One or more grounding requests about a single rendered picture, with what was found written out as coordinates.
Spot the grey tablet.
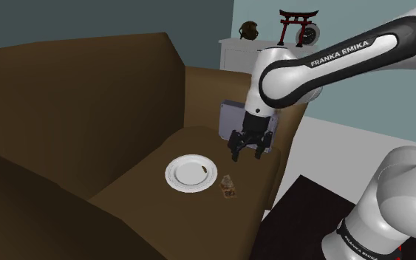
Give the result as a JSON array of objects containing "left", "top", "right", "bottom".
[{"left": 217, "top": 99, "right": 279, "bottom": 154}]

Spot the brown sofa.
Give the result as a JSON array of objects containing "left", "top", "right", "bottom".
[{"left": 0, "top": 32, "right": 309, "bottom": 260}]

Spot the small brown snack packet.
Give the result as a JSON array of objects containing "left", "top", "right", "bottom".
[{"left": 219, "top": 174, "right": 237, "bottom": 199}]

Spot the white plate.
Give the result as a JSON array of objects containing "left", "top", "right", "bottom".
[{"left": 164, "top": 154, "right": 219, "bottom": 194}]

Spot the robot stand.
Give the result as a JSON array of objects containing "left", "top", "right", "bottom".
[{"left": 248, "top": 174, "right": 416, "bottom": 260}]

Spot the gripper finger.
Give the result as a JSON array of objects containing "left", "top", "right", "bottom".
[
  {"left": 227, "top": 129, "right": 248, "bottom": 163},
  {"left": 253, "top": 131, "right": 274, "bottom": 160}
]

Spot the white cabinet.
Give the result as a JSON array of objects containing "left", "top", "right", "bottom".
[{"left": 218, "top": 9, "right": 321, "bottom": 75}]

